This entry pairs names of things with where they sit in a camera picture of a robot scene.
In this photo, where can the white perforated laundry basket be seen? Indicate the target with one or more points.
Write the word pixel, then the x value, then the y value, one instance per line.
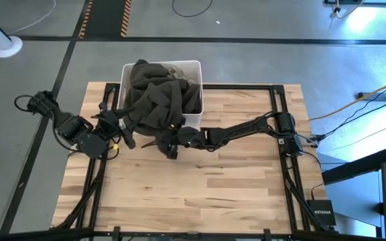
pixel 194 120

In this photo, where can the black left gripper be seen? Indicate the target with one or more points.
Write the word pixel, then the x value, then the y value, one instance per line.
pixel 109 122

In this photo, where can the white round pillar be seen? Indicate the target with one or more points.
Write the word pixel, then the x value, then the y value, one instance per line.
pixel 2 45

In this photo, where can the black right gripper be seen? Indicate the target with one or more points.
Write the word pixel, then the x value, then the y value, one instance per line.
pixel 191 136

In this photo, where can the dark olive green hoodie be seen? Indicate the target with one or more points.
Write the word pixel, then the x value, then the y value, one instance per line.
pixel 159 100

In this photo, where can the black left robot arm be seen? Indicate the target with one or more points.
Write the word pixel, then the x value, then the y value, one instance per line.
pixel 70 126

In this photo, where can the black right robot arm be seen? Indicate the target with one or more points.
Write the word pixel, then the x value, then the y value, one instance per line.
pixel 243 129

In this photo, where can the black Netgear router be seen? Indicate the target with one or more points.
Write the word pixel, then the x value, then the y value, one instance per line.
pixel 320 212

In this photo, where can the black standing desk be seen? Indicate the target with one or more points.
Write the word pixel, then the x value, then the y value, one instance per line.
pixel 357 165

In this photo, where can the black aluminium table frame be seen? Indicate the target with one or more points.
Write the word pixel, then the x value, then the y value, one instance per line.
pixel 236 87

